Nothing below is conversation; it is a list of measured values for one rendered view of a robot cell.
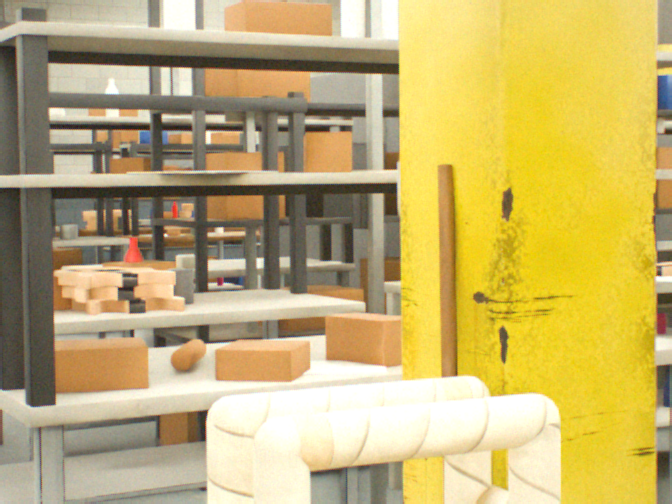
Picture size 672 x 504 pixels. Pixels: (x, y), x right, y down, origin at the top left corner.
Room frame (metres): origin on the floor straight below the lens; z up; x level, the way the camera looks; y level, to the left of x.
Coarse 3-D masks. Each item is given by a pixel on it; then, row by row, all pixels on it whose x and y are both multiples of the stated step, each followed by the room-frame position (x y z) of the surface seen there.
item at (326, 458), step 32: (288, 416) 0.73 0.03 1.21; (320, 416) 0.73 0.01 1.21; (352, 416) 0.73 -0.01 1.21; (384, 416) 0.74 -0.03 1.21; (416, 416) 0.75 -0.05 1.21; (448, 416) 0.75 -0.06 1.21; (480, 416) 0.76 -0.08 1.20; (512, 416) 0.77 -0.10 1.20; (544, 416) 0.78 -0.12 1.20; (256, 448) 0.72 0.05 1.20; (288, 448) 0.71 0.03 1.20; (320, 448) 0.72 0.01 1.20; (352, 448) 0.72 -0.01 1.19; (384, 448) 0.73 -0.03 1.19; (416, 448) 0.74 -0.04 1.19; (448, 448) 0.75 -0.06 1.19; (480, 448) 0.76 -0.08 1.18
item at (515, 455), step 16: (544, 432) 0.78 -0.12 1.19; (560, 432) 0.79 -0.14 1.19; (512, 448) 0.79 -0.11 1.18; (528, 448) 0.78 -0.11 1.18; (544, 448) 0.78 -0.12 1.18; (560, 448) 0.79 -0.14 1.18; (512, 464) 0.79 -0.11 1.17; (528, 464) 0.78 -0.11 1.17; (544, 464) 0.78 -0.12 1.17; (560, 464) 0.79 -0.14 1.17; (512, 480) 0.79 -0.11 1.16; (528, 480) 0.78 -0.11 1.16; (544, 480) 0.78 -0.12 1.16; (560, 480) 0.79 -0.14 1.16; (512, 496) 0.79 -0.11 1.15; (528, 496) 0.78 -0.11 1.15; (544, 496) 0.78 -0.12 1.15; (560, 496) 0.79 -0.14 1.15
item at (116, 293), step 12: (72, 288) 4.49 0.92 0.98; (96, 288) 4.42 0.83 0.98; (108, 288) 4.43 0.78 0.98; (120, 288) 4.45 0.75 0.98; (132, 288) 4.42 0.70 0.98; (144, 288) 4.49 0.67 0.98; (156, 288) 4.48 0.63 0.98; (168, 288) 4.43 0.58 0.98; (84, 300) 4.33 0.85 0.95; (120, 300) 4.37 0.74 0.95; (132, 300) 4.39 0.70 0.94
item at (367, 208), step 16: (352, 0) 4.33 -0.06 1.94; (368, 0) 4.33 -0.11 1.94; (384, 0) 4.39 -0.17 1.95; (352, 16) 4.33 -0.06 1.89; (368, 16) 4.33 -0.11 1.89; (384, 16) 4.39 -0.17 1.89; (352, 32) 4.33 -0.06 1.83; (368, 32) 4.33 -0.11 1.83; (384, 32) 4.39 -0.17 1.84; (368, 80) 4.33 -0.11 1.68; (368, 96) 4.33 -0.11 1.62; (368, 112) 4.33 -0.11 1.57; (368, 128) 4.33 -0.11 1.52; (368, 144) 4.33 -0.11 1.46; (368, 160) 4.33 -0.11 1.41; (352, 208) 4.38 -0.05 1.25; (368, 208) 4.34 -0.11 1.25; (352, 224) 4.38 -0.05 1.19; (368, 224) 4.34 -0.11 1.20; (368, 240) 4.34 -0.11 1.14; (368, 256) 4.34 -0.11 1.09; (368, 272) 4.34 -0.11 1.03; (368, 288) 4.34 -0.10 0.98; (368, 304) 4.34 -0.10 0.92; (384, 464) 4.33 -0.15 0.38; (384, 480) 4.33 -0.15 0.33; (384, 496) 4.33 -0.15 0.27
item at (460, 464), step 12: (444, 456) 0.86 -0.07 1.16; (456, 456) 0.85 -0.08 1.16; (468, 456) 0.85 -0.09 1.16; (480, 456) 0.85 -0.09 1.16; (444, 468) 0.86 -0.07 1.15; (456, 468) 0.85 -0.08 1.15; (468, 468) 0.85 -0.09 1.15; (480, 468) 0.85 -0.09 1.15; (444, 480) 0.86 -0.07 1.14; (456, 480) 0.85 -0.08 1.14; (468, 480) 0.85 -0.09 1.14; (480, 480) 0.85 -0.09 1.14; (444, 492) 0.87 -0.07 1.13; (456, 492) 0.85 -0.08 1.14; (468, 492) 0.85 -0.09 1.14; (480, 492) 0.85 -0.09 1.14
